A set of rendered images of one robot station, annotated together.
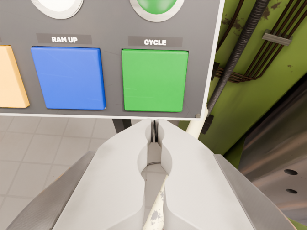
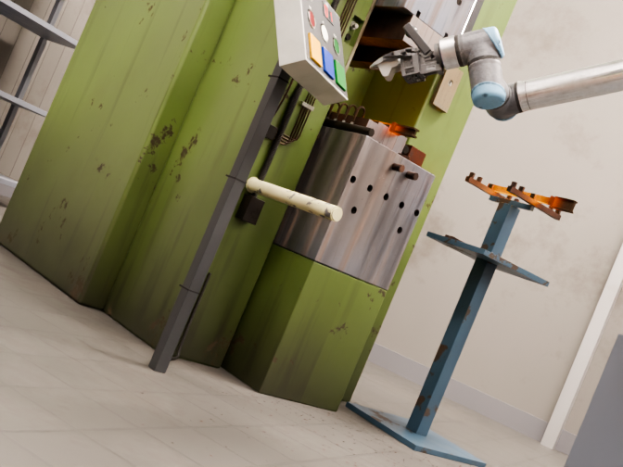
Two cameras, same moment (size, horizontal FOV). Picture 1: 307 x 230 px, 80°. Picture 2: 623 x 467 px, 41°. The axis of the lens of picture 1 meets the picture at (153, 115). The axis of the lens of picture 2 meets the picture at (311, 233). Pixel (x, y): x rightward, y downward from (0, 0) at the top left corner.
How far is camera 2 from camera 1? 250 cm
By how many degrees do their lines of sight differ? 78
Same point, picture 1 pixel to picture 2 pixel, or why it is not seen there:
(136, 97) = (339, 78)
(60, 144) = not seen: outside the picture
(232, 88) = (278, 155)
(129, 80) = (337, 70)
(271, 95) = (302, 158)
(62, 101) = (328, 69)
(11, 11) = (318, 33)
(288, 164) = (350, 171)
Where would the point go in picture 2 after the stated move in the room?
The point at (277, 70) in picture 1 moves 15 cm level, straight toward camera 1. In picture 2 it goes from (305, 133) to (323, 134)
